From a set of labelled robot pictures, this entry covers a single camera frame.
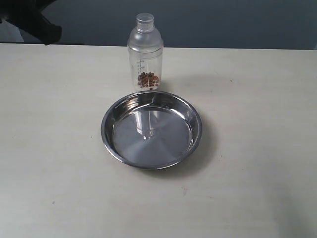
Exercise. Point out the clear plastic shaker bottle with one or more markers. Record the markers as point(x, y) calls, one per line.
point(145, 49)

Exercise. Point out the round stainless steel pan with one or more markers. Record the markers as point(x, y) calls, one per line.
point(151, 130)

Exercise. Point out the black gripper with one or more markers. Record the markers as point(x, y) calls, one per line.
point(27, 16)

